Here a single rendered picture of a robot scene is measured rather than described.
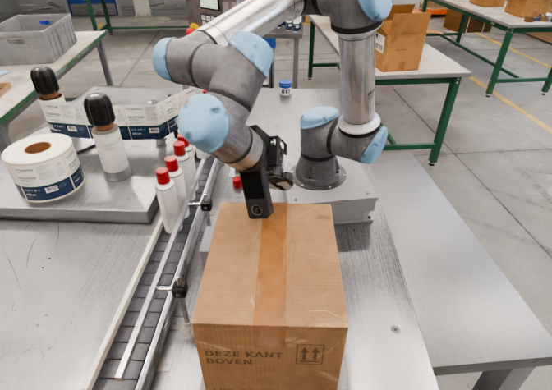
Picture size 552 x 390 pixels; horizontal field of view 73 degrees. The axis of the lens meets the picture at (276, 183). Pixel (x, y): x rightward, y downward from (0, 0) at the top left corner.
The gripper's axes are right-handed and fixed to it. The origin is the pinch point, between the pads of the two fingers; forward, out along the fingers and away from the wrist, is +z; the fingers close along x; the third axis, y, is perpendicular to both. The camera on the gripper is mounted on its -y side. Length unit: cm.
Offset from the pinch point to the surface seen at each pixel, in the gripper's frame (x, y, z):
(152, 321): 29.5, -30.2, -4.1
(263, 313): -5.1, -25.0, -19.8
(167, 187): 34.2, 2.4, 0.8
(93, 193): 74, 5, 11
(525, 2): -131, 276, 325
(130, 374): 27.1, -39.5, -11.5
